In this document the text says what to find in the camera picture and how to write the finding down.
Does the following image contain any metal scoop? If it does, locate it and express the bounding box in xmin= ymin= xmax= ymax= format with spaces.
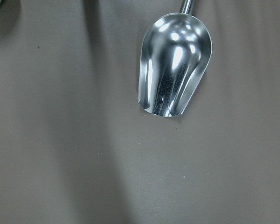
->
xmin=138 ymin=0 xmax=212 ymax=117

